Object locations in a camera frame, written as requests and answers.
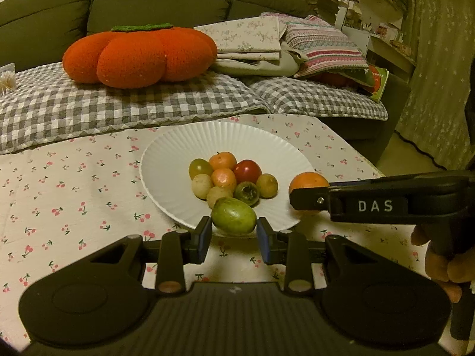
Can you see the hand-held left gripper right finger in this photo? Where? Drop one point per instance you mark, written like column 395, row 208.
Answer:
column 264, row 243

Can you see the dark green round fruit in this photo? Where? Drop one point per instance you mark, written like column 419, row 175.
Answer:
column 246, row 193

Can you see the green guava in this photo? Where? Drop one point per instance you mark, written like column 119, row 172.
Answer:
column 233, row 216

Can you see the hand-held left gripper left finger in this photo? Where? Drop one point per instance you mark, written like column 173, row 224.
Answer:
column 205, row 238

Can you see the person's right hand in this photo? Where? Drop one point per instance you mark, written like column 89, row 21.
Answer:
column 441, row 267

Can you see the green sofa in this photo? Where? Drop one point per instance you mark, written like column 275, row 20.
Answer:
column 44, row 18

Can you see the red tomato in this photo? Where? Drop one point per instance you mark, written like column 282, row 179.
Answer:
column 247, row 170

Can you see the pale yellow longan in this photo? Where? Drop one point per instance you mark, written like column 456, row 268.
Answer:
column 201, row 187
column 218, row 195

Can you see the white ribbed plate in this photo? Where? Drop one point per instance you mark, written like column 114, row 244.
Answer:
column 167, row 155

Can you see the green tomato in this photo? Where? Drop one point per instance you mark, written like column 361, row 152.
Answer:
column 197, row 167

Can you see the orange pumpkin cushion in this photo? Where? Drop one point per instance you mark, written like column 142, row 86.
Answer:
column 137, row 55

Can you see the folded grey-green cloth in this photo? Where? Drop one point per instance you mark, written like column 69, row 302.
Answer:
column 259, row 67

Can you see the grey checked blanket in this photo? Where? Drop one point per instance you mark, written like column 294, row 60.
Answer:
column 92, row 107

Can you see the floral curtain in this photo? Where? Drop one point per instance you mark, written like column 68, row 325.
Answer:
column 434, row 81

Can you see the large orange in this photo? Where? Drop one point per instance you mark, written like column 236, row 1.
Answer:
column 308, row 181

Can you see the cherry print tablecloth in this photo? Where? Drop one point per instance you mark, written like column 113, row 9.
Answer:
column 74, row 193

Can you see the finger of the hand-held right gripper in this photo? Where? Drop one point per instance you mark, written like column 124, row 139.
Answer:
column 349, row 183
column 308, row 199

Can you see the yellow-green round fruit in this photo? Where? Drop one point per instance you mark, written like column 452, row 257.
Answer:
column 267, row 185

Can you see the green book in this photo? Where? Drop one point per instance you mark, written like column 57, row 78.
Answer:
column 378, row 81

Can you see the folded floral cloth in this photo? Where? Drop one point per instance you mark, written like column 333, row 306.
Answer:
column 245, row 37

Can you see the white bookshelf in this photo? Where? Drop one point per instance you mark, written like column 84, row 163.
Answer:
column 386, row 11

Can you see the striped patterned blanket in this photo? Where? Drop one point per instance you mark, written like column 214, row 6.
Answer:
column 323, row 44

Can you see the small orange tangerine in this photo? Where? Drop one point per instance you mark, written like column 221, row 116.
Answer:
column 222, row 160
column 224, row 178

